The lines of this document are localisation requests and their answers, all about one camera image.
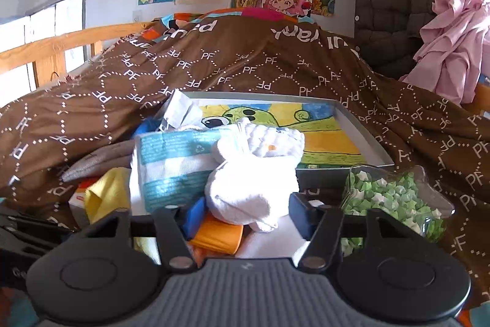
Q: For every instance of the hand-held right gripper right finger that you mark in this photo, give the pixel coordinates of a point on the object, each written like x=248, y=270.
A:
x=301, y=216

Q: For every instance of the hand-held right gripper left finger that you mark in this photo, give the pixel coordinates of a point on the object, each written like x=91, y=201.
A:
x=196, y=220

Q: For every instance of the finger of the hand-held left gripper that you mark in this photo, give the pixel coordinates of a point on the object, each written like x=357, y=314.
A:
x=34, y=221

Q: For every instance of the orange silicone cup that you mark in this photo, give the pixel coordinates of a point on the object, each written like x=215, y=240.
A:
x=218, y=235

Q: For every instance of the grey tray with painting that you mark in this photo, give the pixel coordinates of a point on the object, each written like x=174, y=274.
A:
x=333, y=135

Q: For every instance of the white cloth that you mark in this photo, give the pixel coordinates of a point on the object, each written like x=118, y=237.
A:
x=182, y=109

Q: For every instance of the orange white box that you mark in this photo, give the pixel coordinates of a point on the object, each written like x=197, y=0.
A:
x=78, y=202

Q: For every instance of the teal white tissue pack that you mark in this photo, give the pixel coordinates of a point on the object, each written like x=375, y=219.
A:
x=172, y=166

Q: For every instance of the yellow cloth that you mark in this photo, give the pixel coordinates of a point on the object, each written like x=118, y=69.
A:
x=105, y=193

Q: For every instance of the grey cloth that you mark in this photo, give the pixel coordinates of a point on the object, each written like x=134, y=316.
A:
x=99, y=160

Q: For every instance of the star-shaped jar of green stars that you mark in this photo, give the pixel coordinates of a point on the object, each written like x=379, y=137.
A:
x=390, y=197

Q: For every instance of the blue cloth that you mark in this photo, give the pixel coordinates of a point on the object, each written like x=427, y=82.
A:
x=147, y=128

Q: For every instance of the brown printed blanket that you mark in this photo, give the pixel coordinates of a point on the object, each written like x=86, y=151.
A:
x=268, y=66

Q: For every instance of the window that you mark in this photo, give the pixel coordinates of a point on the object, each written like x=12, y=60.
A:
x=53, y=17

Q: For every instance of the colourful printed bedding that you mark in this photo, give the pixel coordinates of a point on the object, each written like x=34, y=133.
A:
x=237, y=15

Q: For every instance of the wooden bed board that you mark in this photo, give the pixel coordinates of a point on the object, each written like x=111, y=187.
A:
x=478, y=97

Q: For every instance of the pink garment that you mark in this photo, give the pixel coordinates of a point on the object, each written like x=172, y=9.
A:
x=455, y=43

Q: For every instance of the wooden bed rail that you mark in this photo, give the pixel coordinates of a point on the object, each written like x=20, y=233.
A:
x=49, y=43

